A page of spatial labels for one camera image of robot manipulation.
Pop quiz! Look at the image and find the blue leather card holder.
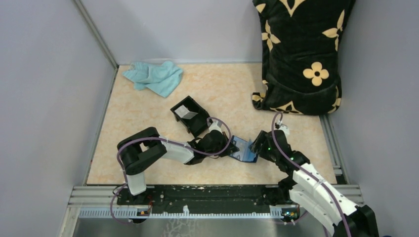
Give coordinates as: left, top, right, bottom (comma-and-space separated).
228, 136, 258, 163

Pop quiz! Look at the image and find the black plastic card box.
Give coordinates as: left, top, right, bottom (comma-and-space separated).
170, 96, 210, 138

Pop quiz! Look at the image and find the grey credit card stack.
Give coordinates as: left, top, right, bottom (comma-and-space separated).
174, 105, 198, 119

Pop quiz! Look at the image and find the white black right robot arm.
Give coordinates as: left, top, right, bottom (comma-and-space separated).
250, 130, 379, 237

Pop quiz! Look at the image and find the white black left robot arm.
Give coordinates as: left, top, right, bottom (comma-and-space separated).
117, 127, 239, 204

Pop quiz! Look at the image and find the light blue cloth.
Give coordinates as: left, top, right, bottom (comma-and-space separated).
122, 61, 183, 98

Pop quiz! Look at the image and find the black floral cushion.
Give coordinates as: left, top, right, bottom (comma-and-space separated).
252, 0, 355, 116

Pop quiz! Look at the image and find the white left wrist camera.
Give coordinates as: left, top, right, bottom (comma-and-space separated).
209, 121, 222, 133

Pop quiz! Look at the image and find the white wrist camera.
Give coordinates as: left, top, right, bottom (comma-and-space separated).
209, 121, 222, 133
275, 121, 290, 136

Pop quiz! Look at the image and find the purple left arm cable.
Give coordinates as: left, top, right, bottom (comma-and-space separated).
109, 117, 232, 226

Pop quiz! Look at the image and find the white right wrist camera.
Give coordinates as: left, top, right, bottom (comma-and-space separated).
275, 121, 290, 136

